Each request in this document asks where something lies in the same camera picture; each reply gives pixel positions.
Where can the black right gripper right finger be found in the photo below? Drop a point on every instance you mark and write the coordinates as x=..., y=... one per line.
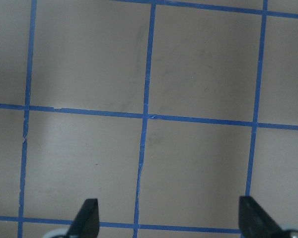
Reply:
x=255, y=222

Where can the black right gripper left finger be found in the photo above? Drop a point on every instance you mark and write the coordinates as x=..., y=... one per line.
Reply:
x=86, y=224

